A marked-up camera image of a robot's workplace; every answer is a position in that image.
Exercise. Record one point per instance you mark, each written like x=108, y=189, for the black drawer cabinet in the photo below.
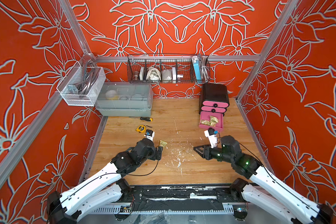
x=213, y=92

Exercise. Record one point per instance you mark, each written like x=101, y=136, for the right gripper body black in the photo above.
x=209, y=156

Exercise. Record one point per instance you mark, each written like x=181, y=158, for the black wire basket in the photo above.
x=166, y=69

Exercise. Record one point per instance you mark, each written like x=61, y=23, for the green cookie packet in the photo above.
x=205, y=122
x=214, y=119
x=213, y=123
x=162, y=143

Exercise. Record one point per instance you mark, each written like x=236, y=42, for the yellow black screwdriver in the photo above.
x=148, y=119

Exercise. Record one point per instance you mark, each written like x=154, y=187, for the pink drawer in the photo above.
x=213, y=109
x=214, y=104
x=206, y=115

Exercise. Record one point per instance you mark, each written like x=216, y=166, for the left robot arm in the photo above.
x=106, y=186

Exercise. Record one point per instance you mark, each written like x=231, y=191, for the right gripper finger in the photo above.
x=200, y=151
x=203, y=147

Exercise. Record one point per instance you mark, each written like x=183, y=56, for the grey plastic storage box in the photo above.
x=123, y=99

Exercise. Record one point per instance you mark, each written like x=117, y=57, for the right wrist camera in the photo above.
x=211, y=134

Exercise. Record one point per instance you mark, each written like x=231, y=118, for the clear plastic wall bin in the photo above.
x=82, y=87

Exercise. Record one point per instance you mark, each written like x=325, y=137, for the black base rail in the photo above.
x=180, y=197

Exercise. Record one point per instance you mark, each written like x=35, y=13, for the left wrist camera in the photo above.
x=149, y=134

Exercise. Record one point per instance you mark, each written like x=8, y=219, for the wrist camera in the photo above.
x=211, y=134
x=149, y=134

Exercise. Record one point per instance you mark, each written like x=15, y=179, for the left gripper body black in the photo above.
x=158, y=156

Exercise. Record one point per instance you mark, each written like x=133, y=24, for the pink top drawer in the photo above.
x=214, y=104

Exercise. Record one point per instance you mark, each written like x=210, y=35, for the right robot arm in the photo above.
x=261, y=188

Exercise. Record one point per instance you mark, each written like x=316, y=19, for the pink bottom drawer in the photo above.
x=206, y=115

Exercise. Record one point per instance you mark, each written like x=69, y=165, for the yellow tape measure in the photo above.
x=142, y=128

